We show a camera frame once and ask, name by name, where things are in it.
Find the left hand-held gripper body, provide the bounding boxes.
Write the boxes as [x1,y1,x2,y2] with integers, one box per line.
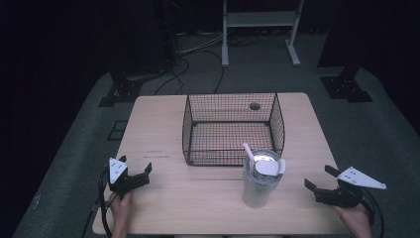
[105,157,144,199]

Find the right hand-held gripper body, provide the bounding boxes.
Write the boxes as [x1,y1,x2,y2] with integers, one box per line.
[313,166,387,209]

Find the clear tumbler with straw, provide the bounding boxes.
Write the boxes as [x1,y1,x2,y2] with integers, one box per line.
[242,142,287,210]

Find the black wire basket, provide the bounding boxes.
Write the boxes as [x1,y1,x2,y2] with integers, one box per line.
[181,91,286,168]

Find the person's left hand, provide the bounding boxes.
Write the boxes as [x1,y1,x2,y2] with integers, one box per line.
[108,189,135,238]

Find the person's right hand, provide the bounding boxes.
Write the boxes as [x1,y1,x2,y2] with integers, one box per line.
[332,202,373,238]

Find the black stand base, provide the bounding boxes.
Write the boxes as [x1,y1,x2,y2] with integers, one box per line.
[319,64,374,104]
[98,70,145,108]

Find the dark equipment tower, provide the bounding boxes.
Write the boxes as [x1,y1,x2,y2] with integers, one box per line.
[155,0,181,72]

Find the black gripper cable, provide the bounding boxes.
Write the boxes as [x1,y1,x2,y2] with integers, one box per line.
[360,186,386,238]
[97,169,119,238]

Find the black floor cables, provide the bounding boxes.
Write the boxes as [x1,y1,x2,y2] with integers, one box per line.
[154,31,262,96]

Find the white metal stand frame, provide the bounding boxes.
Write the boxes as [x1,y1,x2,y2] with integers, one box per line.
[221,0,305,68]

